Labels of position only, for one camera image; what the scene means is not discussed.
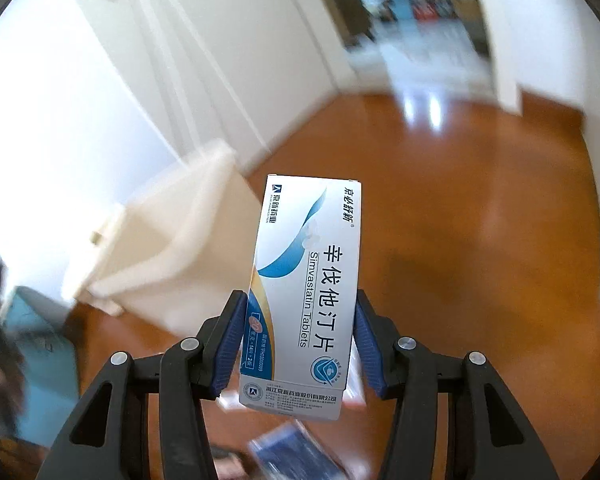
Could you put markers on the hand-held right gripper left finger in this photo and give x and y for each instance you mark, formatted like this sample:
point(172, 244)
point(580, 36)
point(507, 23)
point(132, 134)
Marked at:
point(227, 345)

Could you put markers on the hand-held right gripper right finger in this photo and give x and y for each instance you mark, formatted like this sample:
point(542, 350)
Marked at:
point(369, 350)

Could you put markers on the white blue medicine box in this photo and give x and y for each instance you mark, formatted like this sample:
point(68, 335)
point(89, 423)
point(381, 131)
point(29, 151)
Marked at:
point(305, 280)

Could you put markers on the beige plastic trash bin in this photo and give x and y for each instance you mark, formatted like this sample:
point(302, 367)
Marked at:
point(180, 250)

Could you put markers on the blue packet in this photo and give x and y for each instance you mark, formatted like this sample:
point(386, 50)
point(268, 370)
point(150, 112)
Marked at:
point(300, 452)

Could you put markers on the blue storage box white lid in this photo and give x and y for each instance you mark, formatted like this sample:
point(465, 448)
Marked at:
point(47, 360)

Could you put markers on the white door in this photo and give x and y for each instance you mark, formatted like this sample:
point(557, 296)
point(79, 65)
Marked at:
point(260, 50)

